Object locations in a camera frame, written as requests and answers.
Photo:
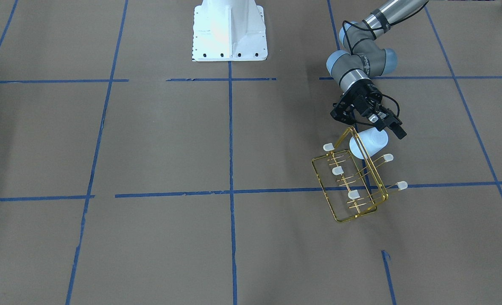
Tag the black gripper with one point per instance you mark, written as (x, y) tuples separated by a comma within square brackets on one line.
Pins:
[(360, 94)]

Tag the light blue plastic cup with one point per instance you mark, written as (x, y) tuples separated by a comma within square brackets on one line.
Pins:
[(370, 140)]

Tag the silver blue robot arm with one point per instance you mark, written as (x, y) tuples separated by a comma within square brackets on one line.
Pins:
[(361, 59)]

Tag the gold wire cup holder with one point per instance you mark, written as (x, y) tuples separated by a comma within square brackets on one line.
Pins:
[(352, 187)]

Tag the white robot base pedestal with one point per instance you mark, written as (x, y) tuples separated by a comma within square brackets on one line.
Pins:
[(229, 30)]

